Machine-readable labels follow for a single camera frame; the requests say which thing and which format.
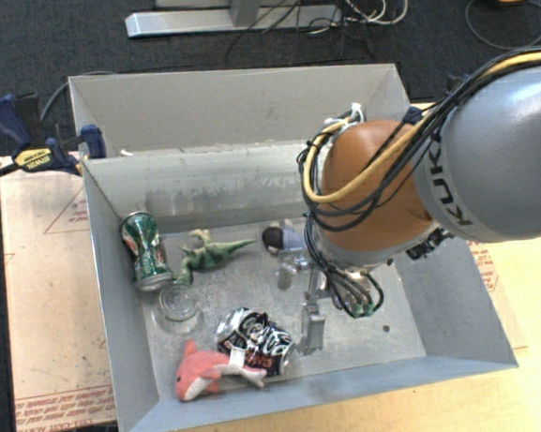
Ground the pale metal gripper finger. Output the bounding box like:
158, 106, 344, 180
274, 252, 316, 291
298, 301, 330, 356

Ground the small dark-haired doll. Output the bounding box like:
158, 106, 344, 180
259, 222, 308, 260

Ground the crushed black drinks can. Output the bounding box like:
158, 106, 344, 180
212, 302, 299, 383

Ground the green toy dinosaur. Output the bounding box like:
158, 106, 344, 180
167, 223, 262, 288

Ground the clear glass cup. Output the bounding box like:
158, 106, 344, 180
156, 281, 205, 337

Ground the pink toy dolphin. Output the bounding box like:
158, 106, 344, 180
170, 332, 271, 405

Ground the crushed green drinks can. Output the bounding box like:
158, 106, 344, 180
118, 208, 175, 295

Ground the grey metal bin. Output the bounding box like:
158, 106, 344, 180
67, 38, 523, 432

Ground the brown cardboard board, red print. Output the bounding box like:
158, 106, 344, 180
0, 111, 533, 432

